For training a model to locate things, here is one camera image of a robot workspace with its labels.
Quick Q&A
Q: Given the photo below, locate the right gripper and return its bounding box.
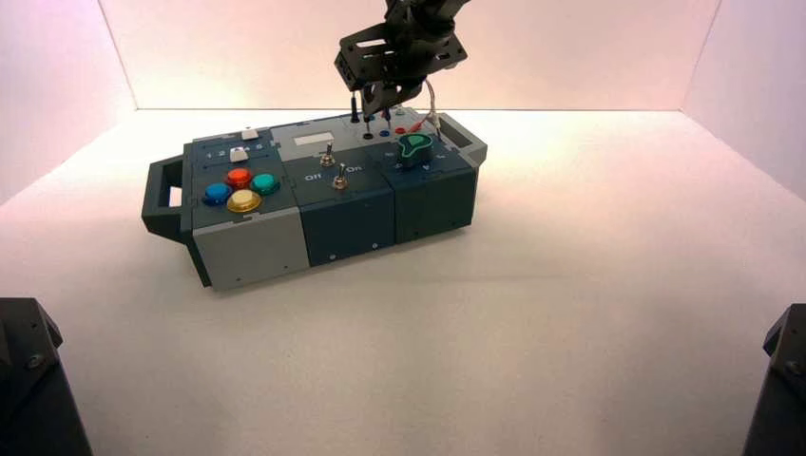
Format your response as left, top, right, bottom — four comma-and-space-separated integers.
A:
334, 18, 470, 121

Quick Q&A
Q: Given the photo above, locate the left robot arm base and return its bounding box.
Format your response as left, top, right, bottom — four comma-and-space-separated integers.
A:
0, 297, 94, 456

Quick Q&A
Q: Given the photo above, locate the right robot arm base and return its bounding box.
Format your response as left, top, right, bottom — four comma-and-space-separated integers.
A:
741, 303, 806, 456

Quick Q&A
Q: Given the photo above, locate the green black rotary knob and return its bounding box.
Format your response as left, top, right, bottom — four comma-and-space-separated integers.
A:
394, 132, 435, 170

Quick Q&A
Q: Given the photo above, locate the blue grey task box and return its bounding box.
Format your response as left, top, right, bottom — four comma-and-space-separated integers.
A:
141, 106, 489, 292

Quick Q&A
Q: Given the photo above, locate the green arcade button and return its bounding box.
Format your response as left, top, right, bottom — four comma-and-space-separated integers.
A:
251, 173, 282, 197

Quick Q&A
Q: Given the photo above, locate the yellow arcade button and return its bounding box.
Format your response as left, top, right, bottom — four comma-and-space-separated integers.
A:
225, 188, 264, 215

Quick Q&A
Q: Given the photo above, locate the blue arcade button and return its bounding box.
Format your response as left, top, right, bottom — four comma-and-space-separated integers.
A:
201, 182, 234, 208

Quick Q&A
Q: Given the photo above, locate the white jumper wire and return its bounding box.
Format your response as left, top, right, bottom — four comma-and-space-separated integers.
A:
424, 78, 443, 127

